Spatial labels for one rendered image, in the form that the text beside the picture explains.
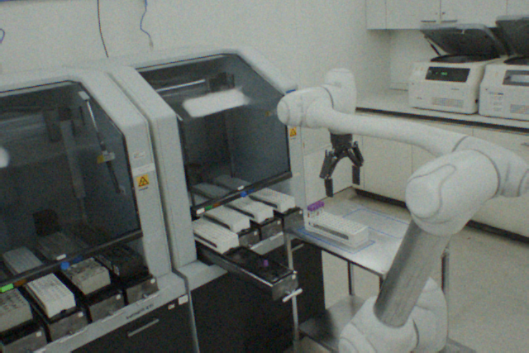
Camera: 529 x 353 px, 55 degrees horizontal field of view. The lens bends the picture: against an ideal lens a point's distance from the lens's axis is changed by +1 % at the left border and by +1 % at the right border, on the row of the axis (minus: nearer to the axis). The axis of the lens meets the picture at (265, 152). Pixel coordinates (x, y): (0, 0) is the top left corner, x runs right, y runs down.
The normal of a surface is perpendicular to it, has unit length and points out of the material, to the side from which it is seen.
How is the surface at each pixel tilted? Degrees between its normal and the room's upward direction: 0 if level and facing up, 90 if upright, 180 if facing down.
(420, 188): 89
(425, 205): 84
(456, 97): 90
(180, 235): 90
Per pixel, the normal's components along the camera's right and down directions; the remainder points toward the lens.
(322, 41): 0.65, 0.17
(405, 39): -0.76, 0.26
